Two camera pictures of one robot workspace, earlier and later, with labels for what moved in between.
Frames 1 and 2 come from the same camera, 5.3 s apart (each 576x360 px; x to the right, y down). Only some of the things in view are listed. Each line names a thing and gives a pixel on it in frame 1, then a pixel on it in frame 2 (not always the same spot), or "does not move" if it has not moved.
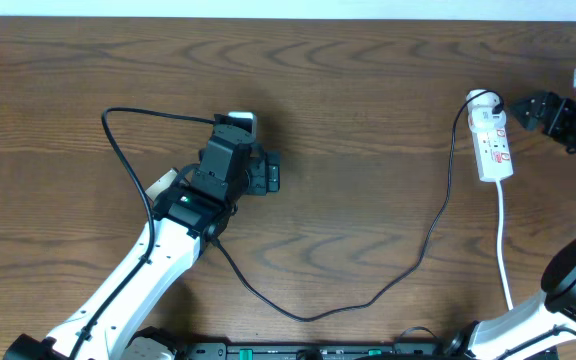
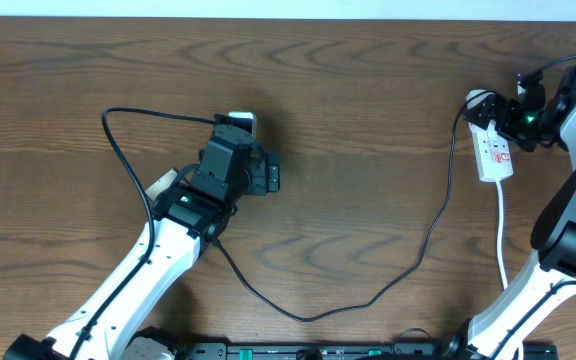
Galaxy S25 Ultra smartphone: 161,184 does not move
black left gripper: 269,173 does not move
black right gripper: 557,124 → 510,106
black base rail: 371,351 does not move
